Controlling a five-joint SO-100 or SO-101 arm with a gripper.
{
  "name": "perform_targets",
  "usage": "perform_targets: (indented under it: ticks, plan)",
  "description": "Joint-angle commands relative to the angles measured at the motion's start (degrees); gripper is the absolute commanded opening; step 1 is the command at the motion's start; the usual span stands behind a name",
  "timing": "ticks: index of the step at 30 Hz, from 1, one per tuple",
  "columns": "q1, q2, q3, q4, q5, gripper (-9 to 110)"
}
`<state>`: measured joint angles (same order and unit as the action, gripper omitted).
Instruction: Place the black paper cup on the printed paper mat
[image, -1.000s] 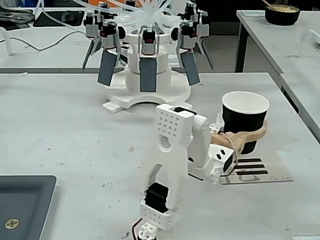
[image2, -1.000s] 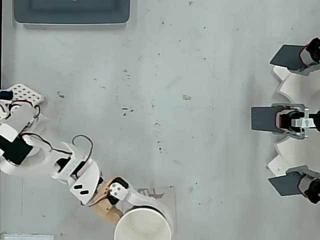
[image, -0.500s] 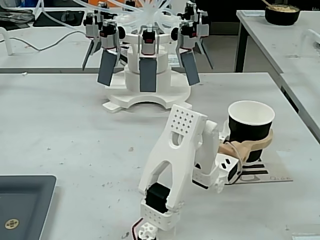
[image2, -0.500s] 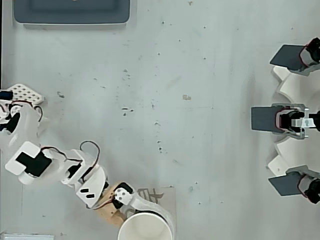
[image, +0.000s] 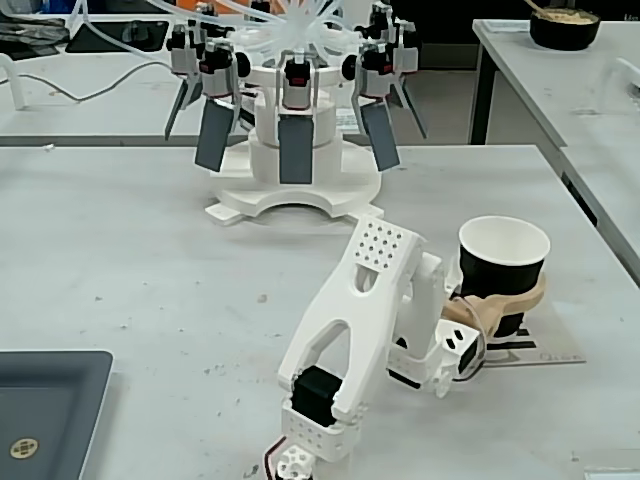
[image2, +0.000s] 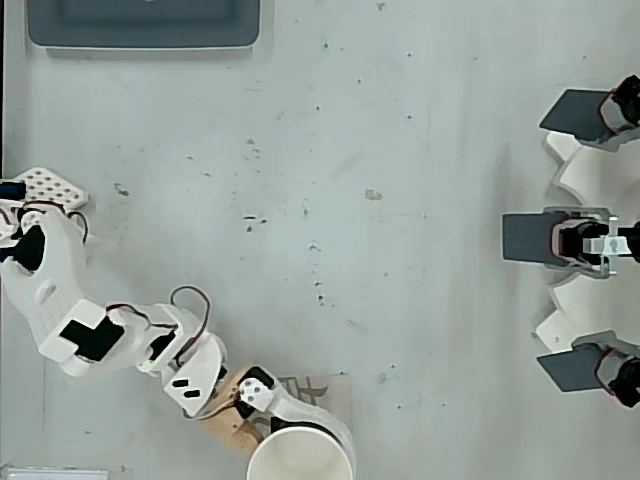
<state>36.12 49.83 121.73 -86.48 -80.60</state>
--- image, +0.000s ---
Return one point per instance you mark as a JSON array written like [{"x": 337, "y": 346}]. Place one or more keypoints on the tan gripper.
[{"x": 474, "y": 312}]

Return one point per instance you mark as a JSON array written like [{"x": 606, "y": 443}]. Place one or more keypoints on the black paper cup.
[{"x": 500, "y": 272}]

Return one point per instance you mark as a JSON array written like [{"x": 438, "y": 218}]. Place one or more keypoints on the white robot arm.
[{"x": 350, "y": 310}]

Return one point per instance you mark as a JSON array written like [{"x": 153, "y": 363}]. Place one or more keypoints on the printed paper mat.
[{"x": 550, "y": 352}]

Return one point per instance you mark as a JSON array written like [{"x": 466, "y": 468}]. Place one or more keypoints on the grey dispenser paddle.
[
  {"x": 412, "y": 107},
  {"x": 381, "y": 137},
  {"x": 214, "y": 135},
  {"x": 177, "y": 110},
  {"x": 296, "y": 150}
]

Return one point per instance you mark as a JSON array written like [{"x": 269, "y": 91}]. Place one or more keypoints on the white round dispenser base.
[{"x": 330, "y": 165}]

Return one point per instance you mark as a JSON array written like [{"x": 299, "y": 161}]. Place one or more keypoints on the grey side table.
[{"x": 550, "y": 85}]

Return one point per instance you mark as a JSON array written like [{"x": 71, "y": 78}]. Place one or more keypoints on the white flat box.
[{"x": 612, "y": 476}]

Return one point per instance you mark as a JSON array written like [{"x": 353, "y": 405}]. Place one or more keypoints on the grey red motor unit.
[
  {"x": 182, "y": 50},
  {"x": 400, "y": 45},
  {"x": 217, "y": 70},
  {"x": 297, "y": 82},
  {"x": 372, "y": 70}
]

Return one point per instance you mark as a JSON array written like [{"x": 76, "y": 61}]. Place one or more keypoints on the black bowl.
[{"x": 565, "y": 32}]

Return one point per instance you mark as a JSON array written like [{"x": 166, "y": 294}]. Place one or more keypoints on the clear tubing bundle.
[{"x": 300, "y": 22}]

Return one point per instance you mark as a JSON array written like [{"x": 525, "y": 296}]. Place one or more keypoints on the black flat pad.
[{"x": 120, "y": 37}]

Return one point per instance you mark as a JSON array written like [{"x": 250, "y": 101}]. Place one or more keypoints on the grey plastic tray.
[{"x": 50, "y": 400}]

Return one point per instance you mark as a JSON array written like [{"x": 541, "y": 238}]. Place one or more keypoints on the white bracket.
[{"x": 15, "y": 80}]

